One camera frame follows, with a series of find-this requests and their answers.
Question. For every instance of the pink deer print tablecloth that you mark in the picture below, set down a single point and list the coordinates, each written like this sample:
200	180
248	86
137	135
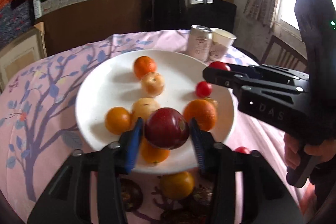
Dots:
47	121

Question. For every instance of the framed wooden panel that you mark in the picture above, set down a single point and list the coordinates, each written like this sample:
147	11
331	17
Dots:
18	56

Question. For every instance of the dark wooden chair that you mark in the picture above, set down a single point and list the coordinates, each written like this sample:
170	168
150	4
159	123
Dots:
283	56

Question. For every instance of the large orange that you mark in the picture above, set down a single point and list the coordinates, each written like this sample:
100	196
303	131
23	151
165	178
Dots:
200	115

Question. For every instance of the red cherry tomato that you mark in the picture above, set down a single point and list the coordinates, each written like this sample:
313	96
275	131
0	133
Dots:
242	150
204	89
219	66

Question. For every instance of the white round plate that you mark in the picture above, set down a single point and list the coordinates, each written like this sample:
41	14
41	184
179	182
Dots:
110	82

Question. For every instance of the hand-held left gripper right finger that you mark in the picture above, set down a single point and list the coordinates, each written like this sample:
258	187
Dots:
200	153

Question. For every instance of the pink drink can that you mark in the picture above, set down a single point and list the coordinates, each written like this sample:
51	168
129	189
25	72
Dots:
199	43

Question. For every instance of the white paper cup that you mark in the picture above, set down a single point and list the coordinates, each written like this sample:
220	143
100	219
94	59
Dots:
221	41

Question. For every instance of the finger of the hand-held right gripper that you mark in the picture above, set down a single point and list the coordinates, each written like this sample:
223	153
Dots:
262	98
275	70

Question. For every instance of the stack of blue floral boxes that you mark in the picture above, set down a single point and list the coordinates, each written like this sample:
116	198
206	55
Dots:
15	16

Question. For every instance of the brown wooden cabinet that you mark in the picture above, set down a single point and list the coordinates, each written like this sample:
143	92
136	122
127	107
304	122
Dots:
92	22

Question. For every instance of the yellow pear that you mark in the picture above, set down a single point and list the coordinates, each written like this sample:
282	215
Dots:
153	84
144	107

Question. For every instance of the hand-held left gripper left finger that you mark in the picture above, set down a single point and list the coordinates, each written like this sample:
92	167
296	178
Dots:
132	150

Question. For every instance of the person's right hand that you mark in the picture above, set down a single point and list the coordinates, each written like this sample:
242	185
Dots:
292	153

